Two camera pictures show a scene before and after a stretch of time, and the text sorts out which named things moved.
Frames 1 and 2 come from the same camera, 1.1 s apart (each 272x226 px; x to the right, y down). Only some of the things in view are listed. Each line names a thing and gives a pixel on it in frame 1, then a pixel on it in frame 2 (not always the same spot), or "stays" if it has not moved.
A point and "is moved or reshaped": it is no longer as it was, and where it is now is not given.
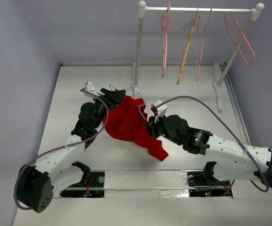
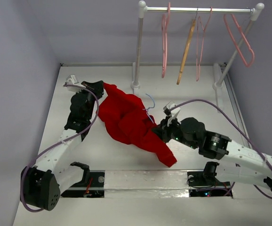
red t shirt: (126, 122) is moved or reshaped
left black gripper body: (100, 108) -> (90, 97)
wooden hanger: (187, 48) stays
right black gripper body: (154, 127) -> (164, 131)
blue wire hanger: (138, 106) -> (147, 109)
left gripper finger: (108, 93) -> (98, 85)
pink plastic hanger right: (235, 42) stays
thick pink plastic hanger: (164, 33) stays
